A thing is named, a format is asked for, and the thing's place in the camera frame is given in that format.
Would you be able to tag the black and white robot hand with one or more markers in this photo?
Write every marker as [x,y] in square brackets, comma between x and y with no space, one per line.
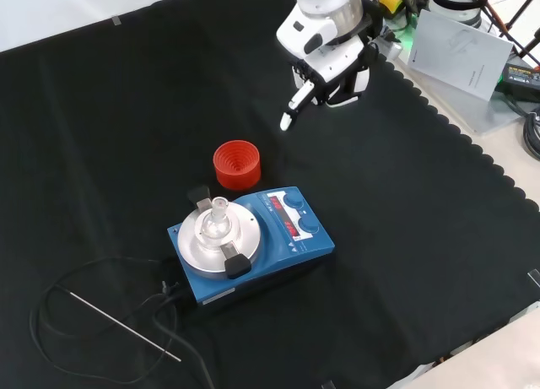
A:
[329,55]

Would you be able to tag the heater with blue base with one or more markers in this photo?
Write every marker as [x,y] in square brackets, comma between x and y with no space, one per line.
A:
[270,271]

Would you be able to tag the yellow stop button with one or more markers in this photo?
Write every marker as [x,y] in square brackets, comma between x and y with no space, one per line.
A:
[392,1]

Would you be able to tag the pale board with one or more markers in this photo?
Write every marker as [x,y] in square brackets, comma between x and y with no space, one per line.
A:
[464,55]

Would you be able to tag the red ribbed flask holder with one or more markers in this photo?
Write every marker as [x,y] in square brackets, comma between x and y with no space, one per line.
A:
[236,169]

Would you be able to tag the black cloth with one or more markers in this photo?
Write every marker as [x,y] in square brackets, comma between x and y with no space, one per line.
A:
[379,216]

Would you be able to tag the black tripod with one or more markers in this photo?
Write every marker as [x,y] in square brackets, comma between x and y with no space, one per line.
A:
[521,47]

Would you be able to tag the black power adapter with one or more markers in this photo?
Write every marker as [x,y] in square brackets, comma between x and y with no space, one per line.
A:
[523,79]

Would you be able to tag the small round-bottom glass flask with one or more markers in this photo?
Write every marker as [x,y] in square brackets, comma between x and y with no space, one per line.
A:
[216,224]

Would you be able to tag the grey tape piece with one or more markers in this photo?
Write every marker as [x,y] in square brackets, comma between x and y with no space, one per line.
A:
[116,21]
[535,278]

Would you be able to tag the thin metal probe rod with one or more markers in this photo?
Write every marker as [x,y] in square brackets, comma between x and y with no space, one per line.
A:
[122,325]

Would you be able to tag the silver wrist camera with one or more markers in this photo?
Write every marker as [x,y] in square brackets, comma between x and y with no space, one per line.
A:
[395,50]

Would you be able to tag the grey metal base plate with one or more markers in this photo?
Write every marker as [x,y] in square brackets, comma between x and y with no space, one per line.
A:
[472,115]

